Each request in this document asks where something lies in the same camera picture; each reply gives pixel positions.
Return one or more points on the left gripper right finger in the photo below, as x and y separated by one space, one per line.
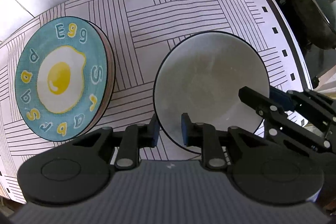
203 136

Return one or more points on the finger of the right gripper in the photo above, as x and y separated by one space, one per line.
316 108
263 106

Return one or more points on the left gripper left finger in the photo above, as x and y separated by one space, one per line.
135 137

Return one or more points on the large white black-rimmed bowl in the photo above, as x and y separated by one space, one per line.
201 76

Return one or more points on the blue fried egg plate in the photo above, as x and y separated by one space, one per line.
59 82

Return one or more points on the pink rabbit carrot plate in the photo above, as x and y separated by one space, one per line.
110 81

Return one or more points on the dark wok pan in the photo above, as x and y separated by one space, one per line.
313 25

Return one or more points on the striped white table mat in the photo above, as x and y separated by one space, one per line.
141 33

